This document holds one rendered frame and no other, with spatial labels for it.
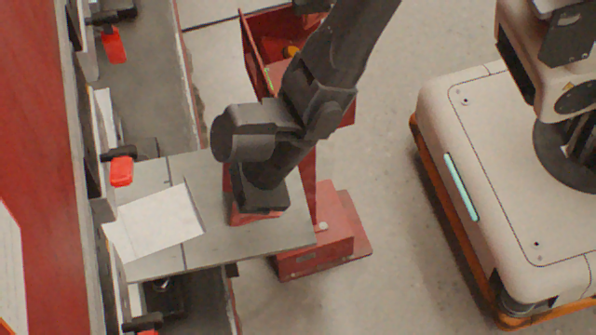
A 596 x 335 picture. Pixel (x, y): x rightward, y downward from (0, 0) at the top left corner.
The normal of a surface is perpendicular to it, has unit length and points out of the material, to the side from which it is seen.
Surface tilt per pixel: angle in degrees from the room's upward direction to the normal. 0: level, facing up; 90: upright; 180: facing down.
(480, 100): 0
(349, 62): 69
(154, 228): 0
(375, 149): 0
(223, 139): 61
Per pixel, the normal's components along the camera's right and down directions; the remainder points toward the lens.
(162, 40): -0.02, -0.49
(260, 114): 0.31, -0.70
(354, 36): 0.38, 0.67
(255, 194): 0.46, -0.51
